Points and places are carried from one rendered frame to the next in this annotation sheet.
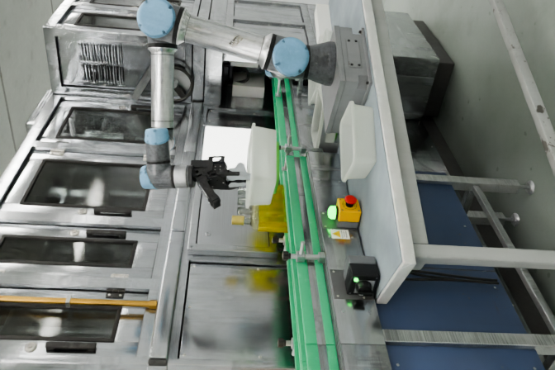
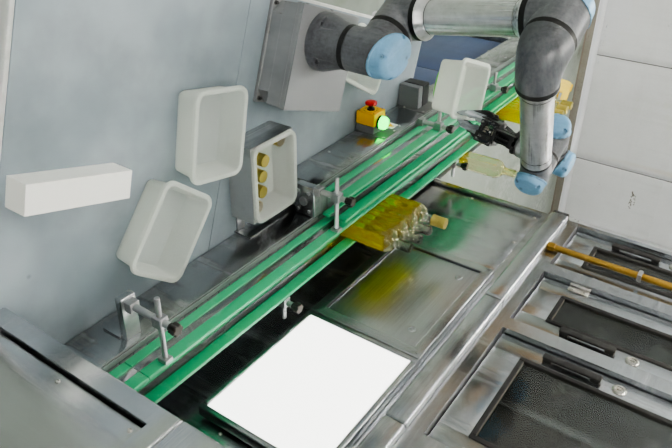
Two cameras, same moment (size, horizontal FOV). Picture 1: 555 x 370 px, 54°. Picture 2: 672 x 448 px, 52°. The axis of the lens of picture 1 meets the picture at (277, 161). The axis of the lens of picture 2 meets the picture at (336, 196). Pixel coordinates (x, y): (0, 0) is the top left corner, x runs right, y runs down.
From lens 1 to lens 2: 322 cm
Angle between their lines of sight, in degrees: 105
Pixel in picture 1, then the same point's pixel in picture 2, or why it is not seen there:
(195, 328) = (516, 228)
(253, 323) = (462, 215)
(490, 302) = not seen: hidden behind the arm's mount
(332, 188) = (345, 149)
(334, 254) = (409, 118)
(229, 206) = (406, 298)
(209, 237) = (459, 274)
